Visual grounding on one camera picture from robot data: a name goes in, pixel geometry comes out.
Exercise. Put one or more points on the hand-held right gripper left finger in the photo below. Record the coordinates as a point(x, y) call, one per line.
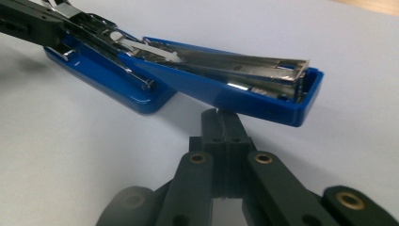
point(218, 141)

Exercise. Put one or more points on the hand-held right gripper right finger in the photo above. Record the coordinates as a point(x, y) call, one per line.
point(235, 141)

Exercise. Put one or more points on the white table sheet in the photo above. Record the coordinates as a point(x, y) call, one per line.
point(62, 141)

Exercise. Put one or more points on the blue stapler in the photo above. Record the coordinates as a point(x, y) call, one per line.
point(219, 94)

